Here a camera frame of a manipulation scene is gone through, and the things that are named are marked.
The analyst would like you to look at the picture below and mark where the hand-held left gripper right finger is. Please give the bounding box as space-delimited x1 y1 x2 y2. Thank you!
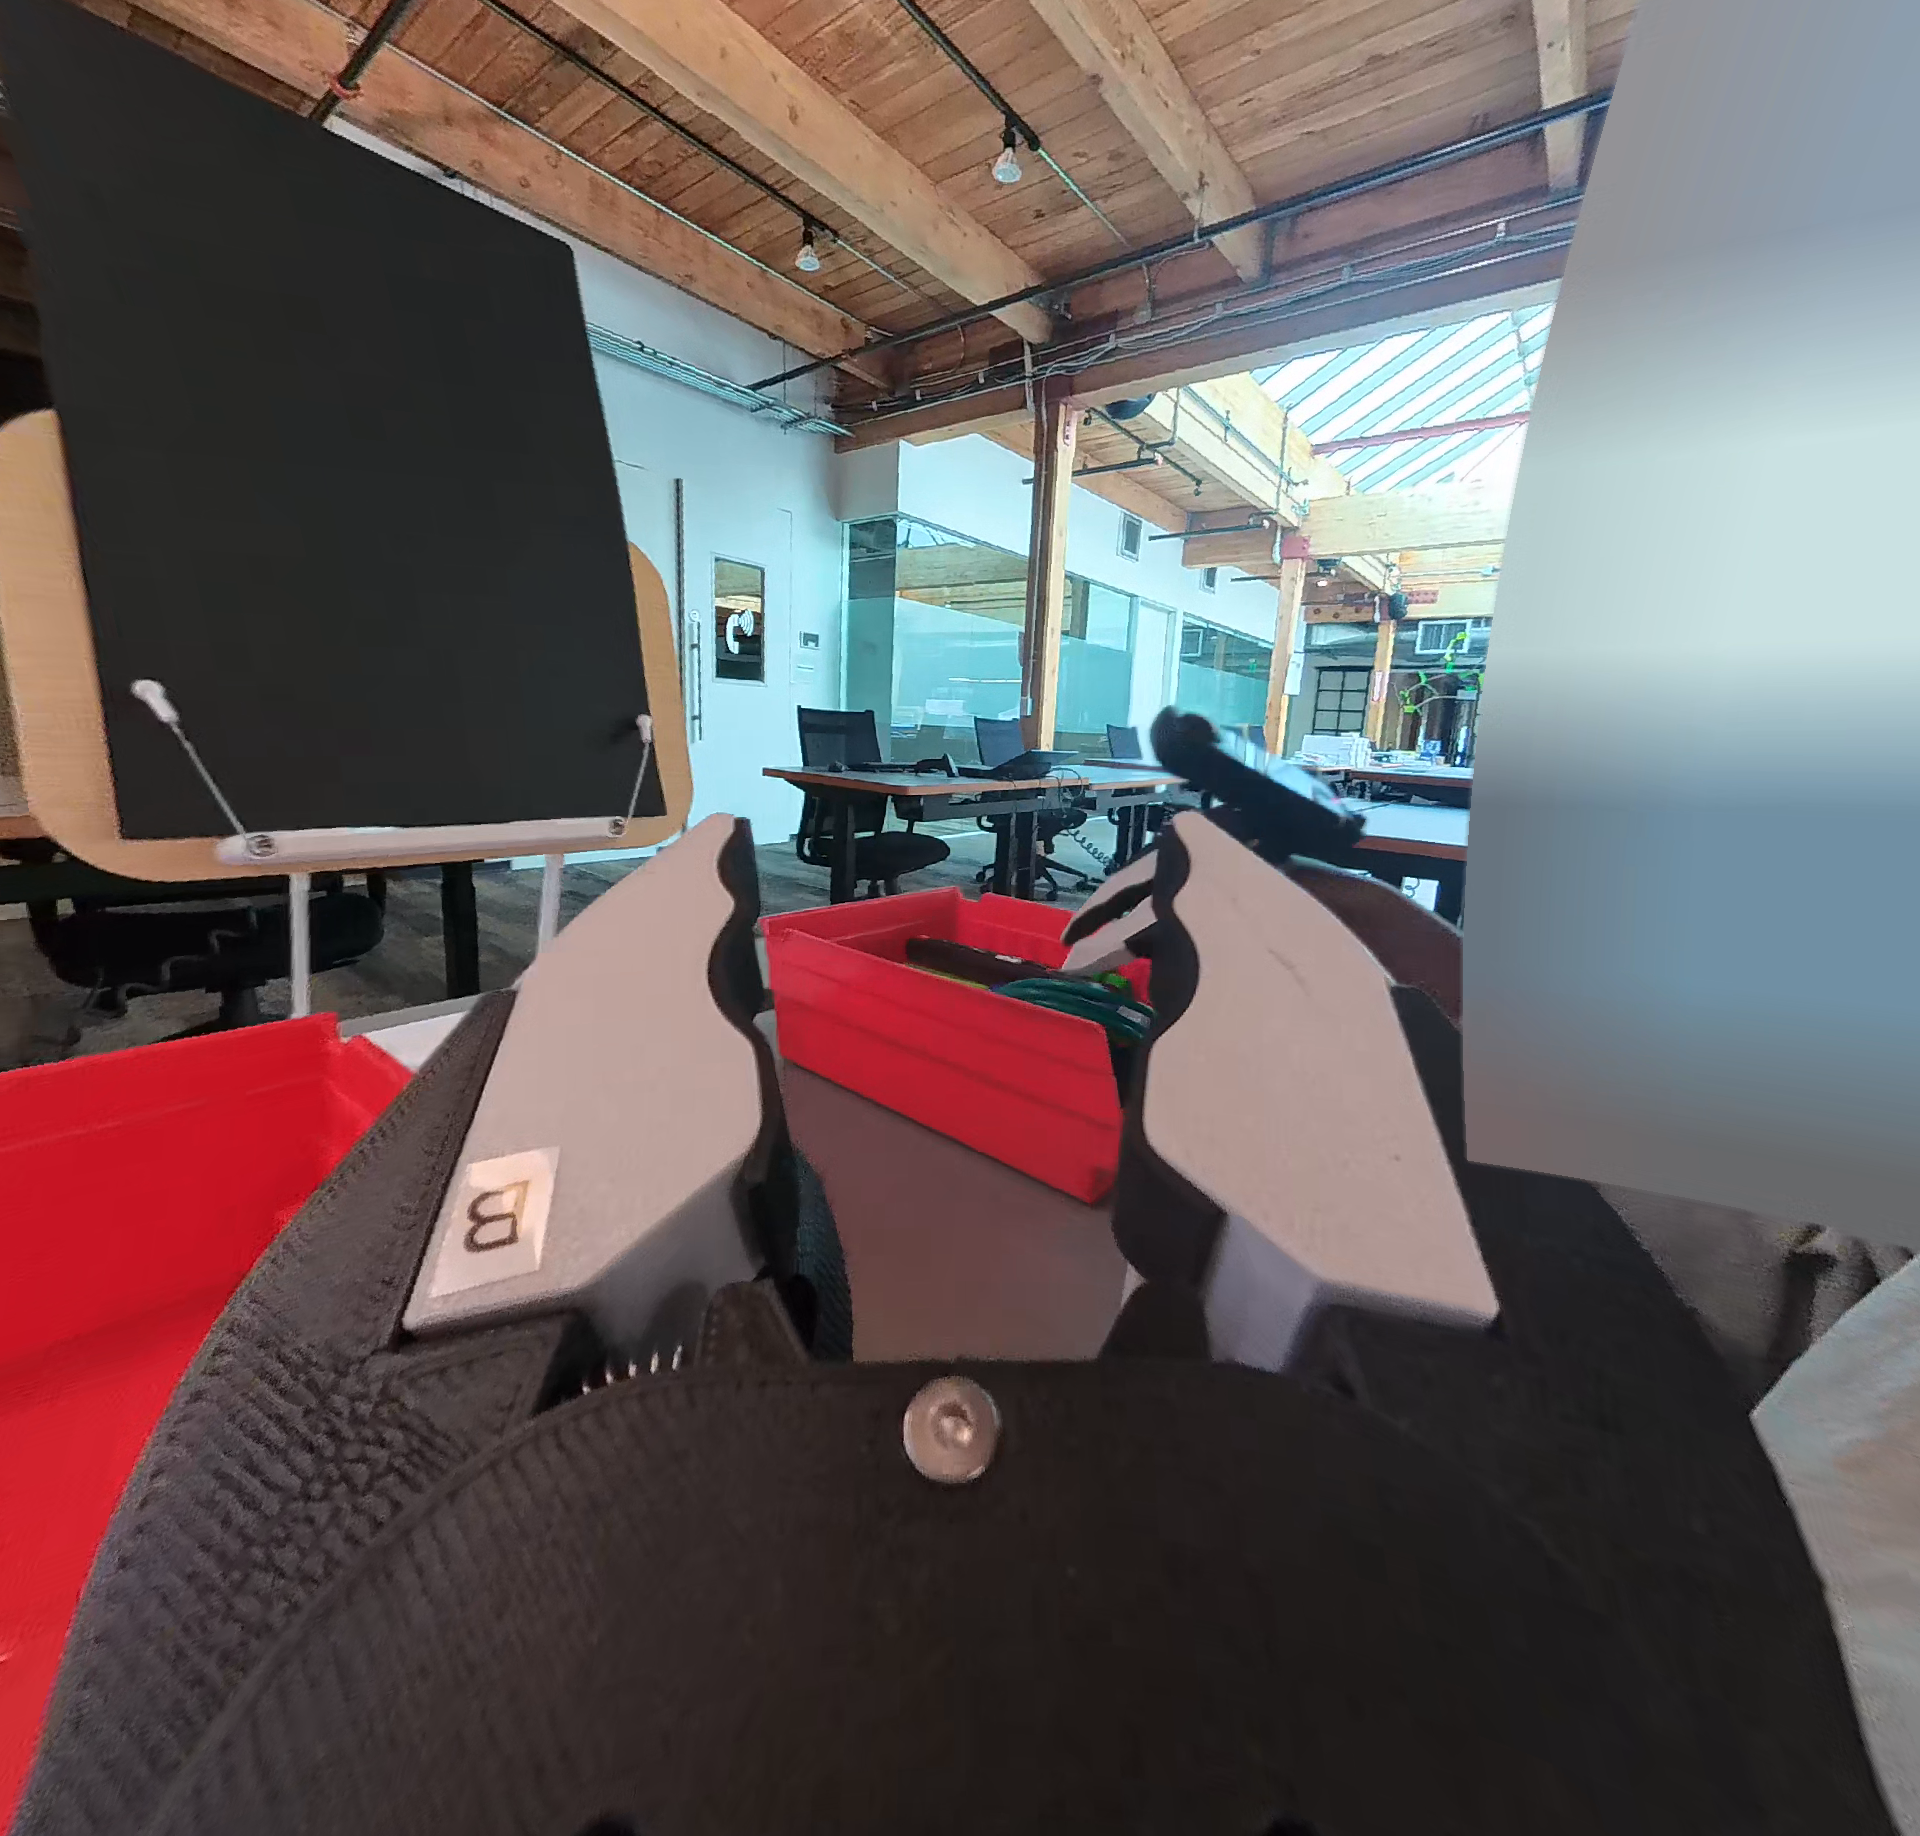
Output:
1109 812 1503 1369

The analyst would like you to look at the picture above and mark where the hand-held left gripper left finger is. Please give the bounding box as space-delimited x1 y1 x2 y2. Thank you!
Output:
404 812 803 1335

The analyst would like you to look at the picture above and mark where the person's right hand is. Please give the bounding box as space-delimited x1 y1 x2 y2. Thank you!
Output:
1296 858 1468 1030

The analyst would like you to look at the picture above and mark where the dark brown oblong item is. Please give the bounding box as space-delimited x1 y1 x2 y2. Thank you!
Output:
905 936 1055 987

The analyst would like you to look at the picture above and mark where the wooden office desk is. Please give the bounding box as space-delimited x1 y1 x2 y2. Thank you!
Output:
1339 760 1474 926
763 757 1190 899

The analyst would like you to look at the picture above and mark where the red plastic bin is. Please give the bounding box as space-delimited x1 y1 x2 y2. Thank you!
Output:
0 1011 417 1719
762 888 1157 1204

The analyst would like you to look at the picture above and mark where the dark grey garment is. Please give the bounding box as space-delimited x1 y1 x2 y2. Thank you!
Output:
1590 1174 1920 1419

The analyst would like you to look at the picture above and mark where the white door with phone sign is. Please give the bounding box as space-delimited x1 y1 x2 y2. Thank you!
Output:
681 507 797 743

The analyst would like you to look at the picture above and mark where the black flat board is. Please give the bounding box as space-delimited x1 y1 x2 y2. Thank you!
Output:
0 0 672 843

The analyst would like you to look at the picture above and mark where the white garment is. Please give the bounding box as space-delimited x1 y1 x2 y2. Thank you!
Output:
1752 1249 1920 1836

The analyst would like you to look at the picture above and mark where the wooden book stand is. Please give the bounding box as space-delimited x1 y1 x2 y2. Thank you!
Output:
0 411 692 1022

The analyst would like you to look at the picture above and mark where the green cable bundle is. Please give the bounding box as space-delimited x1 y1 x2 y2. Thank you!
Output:
997 968 1157 1045

